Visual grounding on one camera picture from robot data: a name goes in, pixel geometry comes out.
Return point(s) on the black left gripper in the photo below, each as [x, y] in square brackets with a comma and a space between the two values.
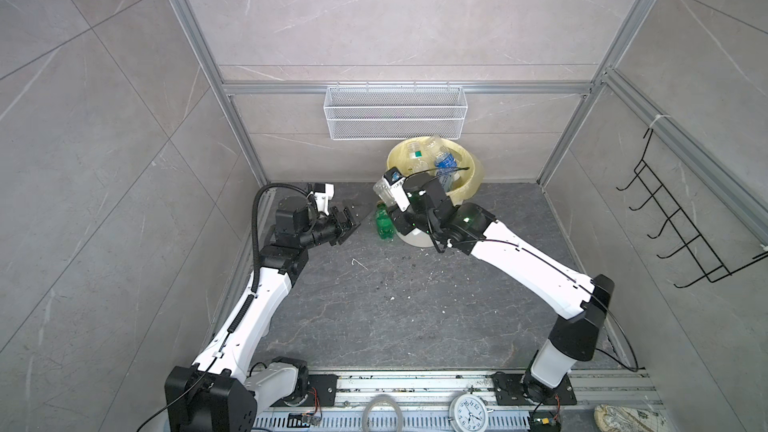
[341, 230]

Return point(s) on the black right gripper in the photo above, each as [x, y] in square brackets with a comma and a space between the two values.
[400, 221]

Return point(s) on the blue label bottle white cap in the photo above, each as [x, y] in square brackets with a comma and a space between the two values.
[382, 188]

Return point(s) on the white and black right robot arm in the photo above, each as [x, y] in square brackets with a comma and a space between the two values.
[581, 302]

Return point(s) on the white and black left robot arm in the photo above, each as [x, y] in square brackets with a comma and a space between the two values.
[221, 391]

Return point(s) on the white bin with yellow bag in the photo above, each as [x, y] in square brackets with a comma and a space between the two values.
[418, 155]

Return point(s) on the clear tube loop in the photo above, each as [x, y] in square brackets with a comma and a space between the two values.
[382, 413]

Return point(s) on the white analog clock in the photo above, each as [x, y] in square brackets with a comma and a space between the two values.
[468, 413]

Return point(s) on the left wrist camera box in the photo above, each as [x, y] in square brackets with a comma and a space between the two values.
[322, 194]

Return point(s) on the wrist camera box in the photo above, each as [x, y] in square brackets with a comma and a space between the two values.
[322, 194]
[394, 186]

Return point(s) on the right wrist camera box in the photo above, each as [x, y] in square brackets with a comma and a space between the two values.
[394, 186]

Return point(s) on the white wire mesh basket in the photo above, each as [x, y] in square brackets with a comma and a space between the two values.
[394, 112]

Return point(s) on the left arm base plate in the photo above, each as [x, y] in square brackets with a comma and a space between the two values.
[321, 387]

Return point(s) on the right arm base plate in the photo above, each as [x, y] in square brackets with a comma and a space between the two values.
[517, 389]

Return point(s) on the black wire hook rack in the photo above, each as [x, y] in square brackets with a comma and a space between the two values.
[709, 265]

